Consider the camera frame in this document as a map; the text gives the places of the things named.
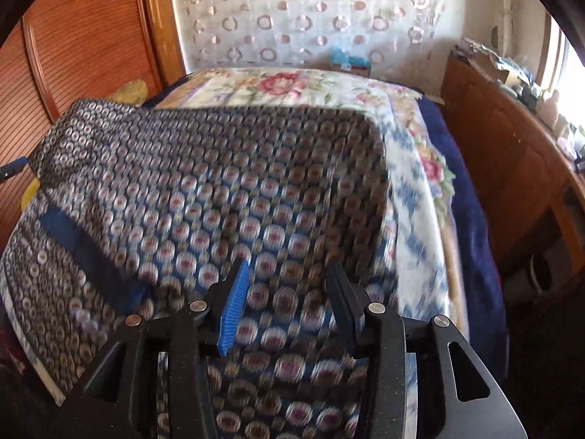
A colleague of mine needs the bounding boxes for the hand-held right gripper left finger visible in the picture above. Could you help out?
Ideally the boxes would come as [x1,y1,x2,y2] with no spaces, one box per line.
[50,260,252,439]

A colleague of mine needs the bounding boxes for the white jug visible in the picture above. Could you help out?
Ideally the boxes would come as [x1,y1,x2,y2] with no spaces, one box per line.
[544,91,562,126]

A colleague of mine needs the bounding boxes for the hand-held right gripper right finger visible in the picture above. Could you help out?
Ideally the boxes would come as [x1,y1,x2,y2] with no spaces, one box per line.
[325,265,528,439]

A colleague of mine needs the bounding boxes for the pile of patterned cloths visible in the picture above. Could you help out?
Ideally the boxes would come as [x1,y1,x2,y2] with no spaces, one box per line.
[454,37,531,67]

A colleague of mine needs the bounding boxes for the open cardboard box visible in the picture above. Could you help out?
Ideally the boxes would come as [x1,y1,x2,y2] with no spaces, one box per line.
[473,57,513,85]

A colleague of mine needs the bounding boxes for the pink floral bed blanket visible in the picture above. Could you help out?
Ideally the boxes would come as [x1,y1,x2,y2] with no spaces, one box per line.
[155,68,469,334]

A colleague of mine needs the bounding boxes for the navy patterned shirt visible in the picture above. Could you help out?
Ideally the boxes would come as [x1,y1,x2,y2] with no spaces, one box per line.
[0,98,405,439]

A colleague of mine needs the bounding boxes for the long wooden cabinet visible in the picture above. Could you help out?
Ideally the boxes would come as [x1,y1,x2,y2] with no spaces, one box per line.
[441,52,585,284]

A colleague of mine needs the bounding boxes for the wooden framed window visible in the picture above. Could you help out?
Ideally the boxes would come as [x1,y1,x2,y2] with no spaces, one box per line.
[537,9,585,101]

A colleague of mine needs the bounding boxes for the blue item on box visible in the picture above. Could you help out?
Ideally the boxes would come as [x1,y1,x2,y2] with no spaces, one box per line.
[330,48,372,78]

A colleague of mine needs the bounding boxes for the white window curtain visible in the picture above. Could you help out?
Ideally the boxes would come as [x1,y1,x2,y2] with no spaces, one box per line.
[496,0,519,56]

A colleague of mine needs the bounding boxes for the gold patterned cushion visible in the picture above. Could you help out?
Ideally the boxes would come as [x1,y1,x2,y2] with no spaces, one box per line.
[110,80,149,104]

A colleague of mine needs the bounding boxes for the yellow plush toy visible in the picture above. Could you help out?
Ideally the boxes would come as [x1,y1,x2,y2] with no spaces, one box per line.
[20,178,43,207]

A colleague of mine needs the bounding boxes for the blue floral white sheet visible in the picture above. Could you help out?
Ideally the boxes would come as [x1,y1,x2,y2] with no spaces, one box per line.
[381,114,458,330]

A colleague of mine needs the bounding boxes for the wooden louvered wardrobe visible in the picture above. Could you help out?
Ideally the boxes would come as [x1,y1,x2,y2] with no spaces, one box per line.
[0,0,186,248]

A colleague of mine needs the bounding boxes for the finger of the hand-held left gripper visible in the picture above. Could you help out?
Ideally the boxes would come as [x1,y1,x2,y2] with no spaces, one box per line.
[0,156,29,179]

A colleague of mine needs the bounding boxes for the sheer circle-patterned curtain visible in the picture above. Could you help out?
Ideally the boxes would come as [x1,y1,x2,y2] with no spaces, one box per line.
[167,0,451,74]

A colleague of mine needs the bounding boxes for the navy bed sheet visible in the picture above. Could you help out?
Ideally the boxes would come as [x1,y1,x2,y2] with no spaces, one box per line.
[418,96,508,380]

